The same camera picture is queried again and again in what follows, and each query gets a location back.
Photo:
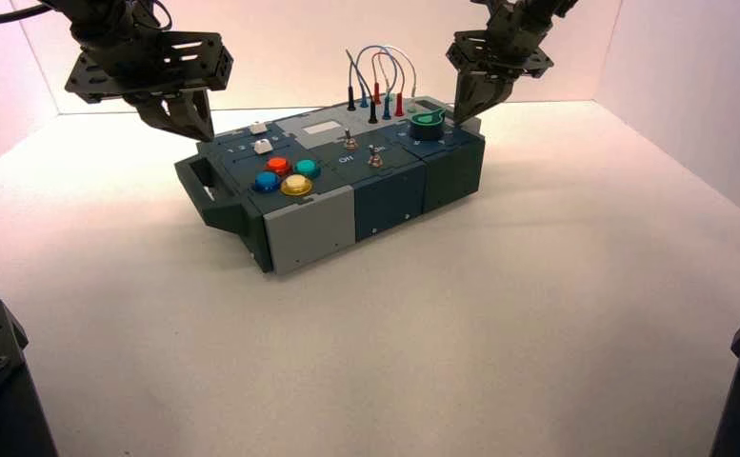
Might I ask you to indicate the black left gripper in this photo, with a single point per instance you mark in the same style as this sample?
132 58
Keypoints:
130 63

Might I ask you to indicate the dark teal grey control box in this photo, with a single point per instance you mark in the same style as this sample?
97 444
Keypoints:
319 221

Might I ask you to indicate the metal toggle switch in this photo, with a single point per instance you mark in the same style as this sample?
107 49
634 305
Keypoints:
375 158
350 142

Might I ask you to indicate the blue round push button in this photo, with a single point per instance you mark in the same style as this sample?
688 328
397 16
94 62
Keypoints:
266 182

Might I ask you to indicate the yellow round push button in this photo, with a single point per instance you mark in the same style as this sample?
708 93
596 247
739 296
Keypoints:
296 185

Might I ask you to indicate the white slider cap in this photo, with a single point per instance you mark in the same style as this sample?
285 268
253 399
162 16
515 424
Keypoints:
258 128
263 147

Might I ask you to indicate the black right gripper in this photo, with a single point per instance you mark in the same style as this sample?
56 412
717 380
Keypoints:
508 47

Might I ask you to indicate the teal round push button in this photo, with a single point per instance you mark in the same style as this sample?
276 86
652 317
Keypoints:
307 168

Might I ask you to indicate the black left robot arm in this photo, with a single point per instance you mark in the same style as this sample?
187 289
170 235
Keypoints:
92 7

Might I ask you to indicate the red round push button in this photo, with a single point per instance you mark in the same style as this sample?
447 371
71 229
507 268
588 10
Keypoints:
278 166

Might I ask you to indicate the green black rotary knob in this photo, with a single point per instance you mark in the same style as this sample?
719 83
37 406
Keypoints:
423 130

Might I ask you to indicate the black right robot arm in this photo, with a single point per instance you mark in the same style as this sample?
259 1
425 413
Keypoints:
533 4

